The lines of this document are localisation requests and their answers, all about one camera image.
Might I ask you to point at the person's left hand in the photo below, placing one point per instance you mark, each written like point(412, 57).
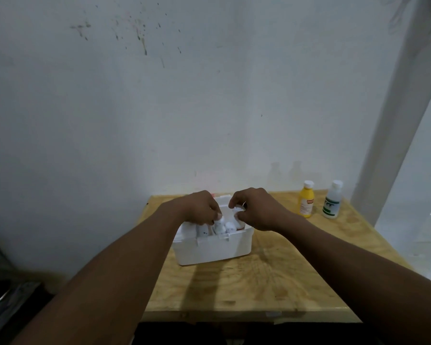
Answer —
point(194, 208)

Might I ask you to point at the person's right hand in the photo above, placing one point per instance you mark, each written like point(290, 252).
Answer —
point(264, 210)

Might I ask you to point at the person's right fingers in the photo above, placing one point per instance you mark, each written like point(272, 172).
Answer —
point(239, 200)

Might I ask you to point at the person's left fingers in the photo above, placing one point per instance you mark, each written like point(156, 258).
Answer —
point(212, 211)

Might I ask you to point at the white bottle with brown label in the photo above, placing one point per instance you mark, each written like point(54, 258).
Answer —
point(239, 222)

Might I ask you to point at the person's left forearm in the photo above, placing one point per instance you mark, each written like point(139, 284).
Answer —
point(115, 276)

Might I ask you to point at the person's right forearm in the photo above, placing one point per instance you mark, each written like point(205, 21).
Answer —
point(359, 280)

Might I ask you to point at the white capped small bottle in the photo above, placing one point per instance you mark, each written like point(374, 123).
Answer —
point(231, 227)
point(203, 230)

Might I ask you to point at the white foam box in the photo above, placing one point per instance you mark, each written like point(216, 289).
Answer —
point(212, 247)

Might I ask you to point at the yellow bottle with white cap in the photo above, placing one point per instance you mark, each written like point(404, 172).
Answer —
point(306, 202)

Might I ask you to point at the clear bottle with green label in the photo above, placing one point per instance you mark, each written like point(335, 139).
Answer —
point(332, 202)

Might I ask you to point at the dark bag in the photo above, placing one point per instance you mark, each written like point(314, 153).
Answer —
point(7, 301)

